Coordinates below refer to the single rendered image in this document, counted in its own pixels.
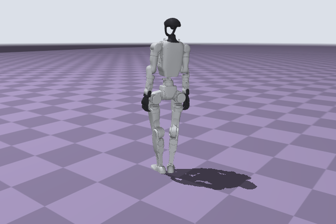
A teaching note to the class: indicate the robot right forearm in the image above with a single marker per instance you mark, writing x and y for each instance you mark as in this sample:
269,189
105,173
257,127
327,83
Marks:
185,82

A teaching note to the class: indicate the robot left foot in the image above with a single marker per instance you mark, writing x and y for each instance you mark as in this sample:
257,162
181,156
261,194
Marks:
160,169

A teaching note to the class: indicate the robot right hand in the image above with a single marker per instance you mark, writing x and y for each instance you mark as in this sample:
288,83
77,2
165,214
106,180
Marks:
186,103

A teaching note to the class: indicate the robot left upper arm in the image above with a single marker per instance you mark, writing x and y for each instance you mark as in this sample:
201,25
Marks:
155,48

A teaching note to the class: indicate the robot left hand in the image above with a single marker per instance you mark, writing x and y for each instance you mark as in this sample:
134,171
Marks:
145,101

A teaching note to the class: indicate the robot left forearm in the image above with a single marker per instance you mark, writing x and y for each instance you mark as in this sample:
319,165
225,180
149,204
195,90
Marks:
149,80

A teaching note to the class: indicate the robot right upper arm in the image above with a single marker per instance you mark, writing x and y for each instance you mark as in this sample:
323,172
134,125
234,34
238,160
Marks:
185,62

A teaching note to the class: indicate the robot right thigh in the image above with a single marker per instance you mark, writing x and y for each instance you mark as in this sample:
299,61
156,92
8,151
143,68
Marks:
177,108

